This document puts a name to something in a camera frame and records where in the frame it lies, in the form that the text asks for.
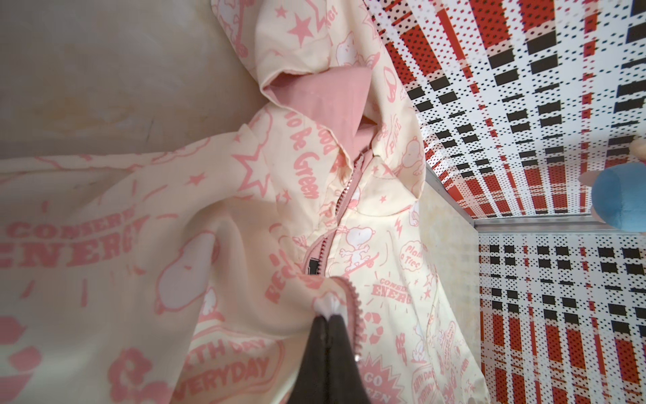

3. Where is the blue striped hanging doll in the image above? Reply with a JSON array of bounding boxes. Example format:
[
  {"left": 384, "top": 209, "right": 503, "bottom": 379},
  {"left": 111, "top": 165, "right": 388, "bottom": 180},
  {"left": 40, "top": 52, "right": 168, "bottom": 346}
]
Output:
[{"left": 579, "top": 139, "right": 645, "bottom": 235}]

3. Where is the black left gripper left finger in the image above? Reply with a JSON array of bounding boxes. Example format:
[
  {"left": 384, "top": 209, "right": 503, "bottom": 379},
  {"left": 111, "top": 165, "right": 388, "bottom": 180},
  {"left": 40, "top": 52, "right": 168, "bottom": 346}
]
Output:
[{"left": 288, "top": 316, "right": 329, "bottom": 404}]

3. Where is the cream pink printed jacket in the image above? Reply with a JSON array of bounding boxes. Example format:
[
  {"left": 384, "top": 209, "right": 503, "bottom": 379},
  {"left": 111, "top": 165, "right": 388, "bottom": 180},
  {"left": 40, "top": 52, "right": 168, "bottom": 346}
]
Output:
[{"left": 1, "top": 1, "right": 490, "bottom": 403}]

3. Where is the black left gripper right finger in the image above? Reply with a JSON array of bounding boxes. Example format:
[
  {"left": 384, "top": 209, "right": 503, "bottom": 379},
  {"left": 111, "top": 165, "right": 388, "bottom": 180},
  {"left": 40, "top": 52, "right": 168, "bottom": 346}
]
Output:
[{"left": 326, "top": 315, "right": 370, "bottom": 404}]

